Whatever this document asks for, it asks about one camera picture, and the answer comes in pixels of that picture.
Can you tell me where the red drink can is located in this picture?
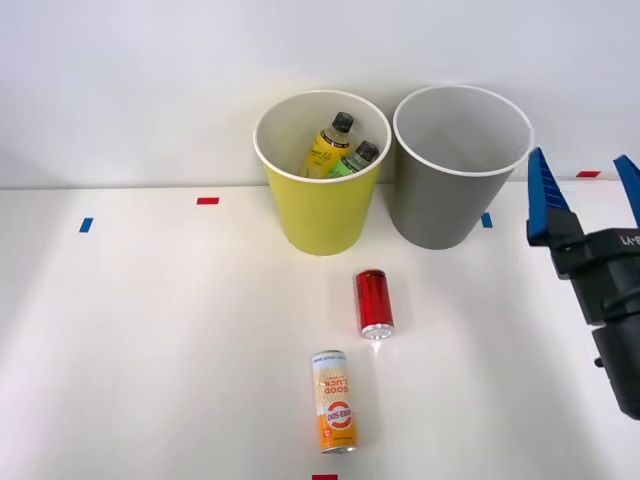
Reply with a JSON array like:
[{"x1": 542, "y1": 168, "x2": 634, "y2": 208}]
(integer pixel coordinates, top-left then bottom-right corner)
[{"x1": 354, "y1": 269, "x2": 396, "y2": 343}]

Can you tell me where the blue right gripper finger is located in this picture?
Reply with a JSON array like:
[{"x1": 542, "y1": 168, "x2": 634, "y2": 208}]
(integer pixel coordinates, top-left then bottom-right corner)
[
  {"x1": 525, "y1": 146, "x2": 590, "y2": 280},
  {"x1": 612, "y1": 154, "x2": 640, "y2": 234}
]

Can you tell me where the grey plastic waste bin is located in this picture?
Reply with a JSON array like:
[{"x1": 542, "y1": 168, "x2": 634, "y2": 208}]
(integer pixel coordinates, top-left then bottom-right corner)
[{"x1": 392, "y1": 84, "x2": 535, "y2": 251}]

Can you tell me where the yellow-green plastic waste bin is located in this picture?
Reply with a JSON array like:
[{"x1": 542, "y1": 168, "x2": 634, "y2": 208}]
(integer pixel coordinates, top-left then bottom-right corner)
[{"x1": 253, "y1": 89, "x2": 393, "y2": 258}]

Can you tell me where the yellow plastic bottle black cap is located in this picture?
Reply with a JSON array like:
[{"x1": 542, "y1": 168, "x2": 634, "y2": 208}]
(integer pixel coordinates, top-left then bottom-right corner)
[{"x1": 298, "y1": 111, "x2": 356, "y2": 180}]

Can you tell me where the orange and white drink can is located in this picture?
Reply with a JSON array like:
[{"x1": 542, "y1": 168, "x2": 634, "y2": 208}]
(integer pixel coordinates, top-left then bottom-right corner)
[{"x1": 311, "y1": 349, "x2": 360, "y2": 455}]

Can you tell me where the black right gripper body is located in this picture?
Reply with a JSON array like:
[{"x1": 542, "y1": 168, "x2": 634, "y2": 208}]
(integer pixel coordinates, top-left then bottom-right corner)
[{"x1": 569, "y1": 226, "x2": 640, "y2": 327}]

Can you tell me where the green plastic bottle black cap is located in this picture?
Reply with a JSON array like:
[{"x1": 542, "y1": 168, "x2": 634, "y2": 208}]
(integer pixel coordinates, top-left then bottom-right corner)
[{"x1": 325, "y1": 140, "x2": 380, "y2": 180}]

